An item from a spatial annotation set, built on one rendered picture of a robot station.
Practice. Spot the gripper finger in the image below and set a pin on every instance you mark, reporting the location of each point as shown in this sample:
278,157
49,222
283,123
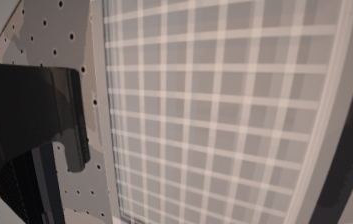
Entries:
40,105

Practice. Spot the grey perforated base plate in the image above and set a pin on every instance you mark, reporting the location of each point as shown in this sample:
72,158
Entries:
59,33

